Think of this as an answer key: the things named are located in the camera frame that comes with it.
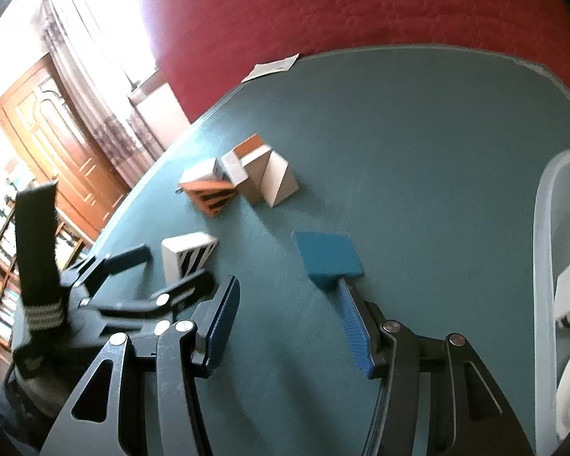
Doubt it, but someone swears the white zebra striped block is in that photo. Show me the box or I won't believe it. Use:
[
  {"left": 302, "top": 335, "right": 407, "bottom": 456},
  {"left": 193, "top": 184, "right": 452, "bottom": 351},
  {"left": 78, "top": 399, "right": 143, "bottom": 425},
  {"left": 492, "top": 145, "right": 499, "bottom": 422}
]
[{"left": 161, "top": 232, "right": 219, "bottom": 284}]

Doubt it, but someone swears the blue wedge block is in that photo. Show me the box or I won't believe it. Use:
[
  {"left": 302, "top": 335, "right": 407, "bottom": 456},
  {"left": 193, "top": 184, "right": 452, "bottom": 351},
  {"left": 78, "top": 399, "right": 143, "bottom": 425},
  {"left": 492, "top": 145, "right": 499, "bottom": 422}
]
[{"left": 292, "top": 232, "right": 364, "bottom": 290}]

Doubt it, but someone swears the orange black striped wedge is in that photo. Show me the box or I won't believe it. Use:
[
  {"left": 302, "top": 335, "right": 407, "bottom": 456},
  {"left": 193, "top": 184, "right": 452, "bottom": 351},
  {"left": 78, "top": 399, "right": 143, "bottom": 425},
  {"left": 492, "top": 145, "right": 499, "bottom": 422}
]
[{"left": 179, "top": 180, "right": 238, "bottom": 217}]

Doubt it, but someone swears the white charger plug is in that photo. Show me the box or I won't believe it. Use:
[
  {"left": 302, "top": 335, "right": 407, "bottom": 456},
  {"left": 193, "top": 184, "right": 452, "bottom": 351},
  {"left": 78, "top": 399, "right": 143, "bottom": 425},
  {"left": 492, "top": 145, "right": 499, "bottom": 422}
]
[{"left": 176, "top": 158, "right": 224, "bottom": 193}]

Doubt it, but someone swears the orange top wooden block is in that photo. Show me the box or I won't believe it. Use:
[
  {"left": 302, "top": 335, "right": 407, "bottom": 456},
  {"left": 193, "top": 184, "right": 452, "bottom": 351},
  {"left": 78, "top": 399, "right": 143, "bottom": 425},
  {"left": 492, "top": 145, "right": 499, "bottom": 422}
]
[{"left": 221, "top": 134, "right": 272, "bottom": 205}]

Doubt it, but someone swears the bookshelf with books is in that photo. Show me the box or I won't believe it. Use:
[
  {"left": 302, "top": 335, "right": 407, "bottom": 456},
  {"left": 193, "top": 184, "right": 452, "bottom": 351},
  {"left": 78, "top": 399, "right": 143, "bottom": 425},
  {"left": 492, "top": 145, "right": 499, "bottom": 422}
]
[{"left": 0, "top": 187, "right": 92, "bottom": 383}]

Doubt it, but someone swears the patterned curtain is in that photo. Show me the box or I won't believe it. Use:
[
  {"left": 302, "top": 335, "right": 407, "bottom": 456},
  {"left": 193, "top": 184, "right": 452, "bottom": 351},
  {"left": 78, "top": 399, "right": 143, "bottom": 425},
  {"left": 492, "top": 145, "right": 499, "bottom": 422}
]
[{"left": 40, "top": 0, "right": 165, "bottom": 187}]

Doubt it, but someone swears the brown wooden door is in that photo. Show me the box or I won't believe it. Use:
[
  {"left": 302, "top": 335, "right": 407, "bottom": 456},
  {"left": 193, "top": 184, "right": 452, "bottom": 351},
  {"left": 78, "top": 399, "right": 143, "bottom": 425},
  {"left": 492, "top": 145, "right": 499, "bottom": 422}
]
[{"left": 0, "top": 55, "right": 130, "bottom": 241}]

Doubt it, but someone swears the green table mat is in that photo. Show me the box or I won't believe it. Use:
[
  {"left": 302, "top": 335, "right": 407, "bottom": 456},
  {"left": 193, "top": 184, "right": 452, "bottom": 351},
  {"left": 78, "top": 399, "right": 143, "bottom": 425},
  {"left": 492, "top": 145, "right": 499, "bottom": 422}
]
[{"left": 94, "top": 47, "right": 570, "bottom": 455}]

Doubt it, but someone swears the white paper packet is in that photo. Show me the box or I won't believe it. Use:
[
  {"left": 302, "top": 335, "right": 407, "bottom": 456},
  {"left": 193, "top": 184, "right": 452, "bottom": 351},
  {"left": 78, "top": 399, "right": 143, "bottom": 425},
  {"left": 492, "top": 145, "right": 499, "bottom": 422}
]
[{"left": 241, "top": 54, "right": 299, "bottom": 84}]

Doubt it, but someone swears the clear plastic bowl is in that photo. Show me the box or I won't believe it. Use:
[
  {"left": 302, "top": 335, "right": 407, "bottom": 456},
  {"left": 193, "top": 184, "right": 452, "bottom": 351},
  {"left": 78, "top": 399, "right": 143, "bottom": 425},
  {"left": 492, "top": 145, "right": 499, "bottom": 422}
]
[{"left": 532, "top": 148, "right": 570, "bottom": 456}]

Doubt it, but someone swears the window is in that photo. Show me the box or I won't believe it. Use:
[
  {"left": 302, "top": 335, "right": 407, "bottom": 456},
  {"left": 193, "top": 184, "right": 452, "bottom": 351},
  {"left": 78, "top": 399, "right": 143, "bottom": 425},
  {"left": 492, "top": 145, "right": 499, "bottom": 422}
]
[{"left": 73, "top": 0, "right": 157, "bottom": 89}]

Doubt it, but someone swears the red quilted mattress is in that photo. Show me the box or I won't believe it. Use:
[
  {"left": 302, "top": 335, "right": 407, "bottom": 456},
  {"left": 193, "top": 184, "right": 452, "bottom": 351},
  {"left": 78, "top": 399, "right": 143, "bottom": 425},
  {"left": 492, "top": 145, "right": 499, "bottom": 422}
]
[{"left": 141, "top": 0, "right": 570, "bottom": 119}]

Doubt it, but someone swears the black wrist strap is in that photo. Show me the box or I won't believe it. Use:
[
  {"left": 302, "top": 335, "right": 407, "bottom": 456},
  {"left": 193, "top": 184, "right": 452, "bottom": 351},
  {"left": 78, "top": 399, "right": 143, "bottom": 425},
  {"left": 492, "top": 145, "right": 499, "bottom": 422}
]
[{"left": 11, "top": 181, "right": 63, "bottom": 381}]

